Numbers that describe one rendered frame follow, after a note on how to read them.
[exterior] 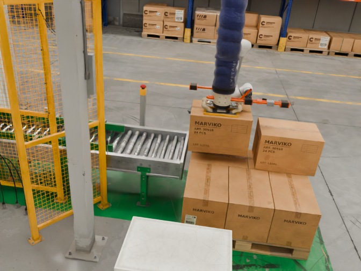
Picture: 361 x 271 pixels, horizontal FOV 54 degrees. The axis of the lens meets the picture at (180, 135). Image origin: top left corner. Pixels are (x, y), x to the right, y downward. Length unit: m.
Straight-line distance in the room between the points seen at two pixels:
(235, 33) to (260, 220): 1.66
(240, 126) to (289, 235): 1.09
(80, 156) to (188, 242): 1.14
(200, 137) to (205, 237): 1.58
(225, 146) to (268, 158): 0.44
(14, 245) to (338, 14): 10.97
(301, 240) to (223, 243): 1.49
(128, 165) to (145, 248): 1.72
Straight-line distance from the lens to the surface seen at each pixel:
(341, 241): 4.06
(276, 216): 3.30
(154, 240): 2.10
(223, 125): 3.47
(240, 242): 3.49
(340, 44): 11.30
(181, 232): 2.15
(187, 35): 10.59
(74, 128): 2.71
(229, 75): 3.36
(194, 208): 3.25
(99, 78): 3.20
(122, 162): 3.65
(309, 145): 3.64
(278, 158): 3.67
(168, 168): 3.58
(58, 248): 3.56
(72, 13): 2.43
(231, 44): 3.27
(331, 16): 12.40
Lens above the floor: 2.50
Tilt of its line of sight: 28 degrees down
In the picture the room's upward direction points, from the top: 5 degrees clockwise
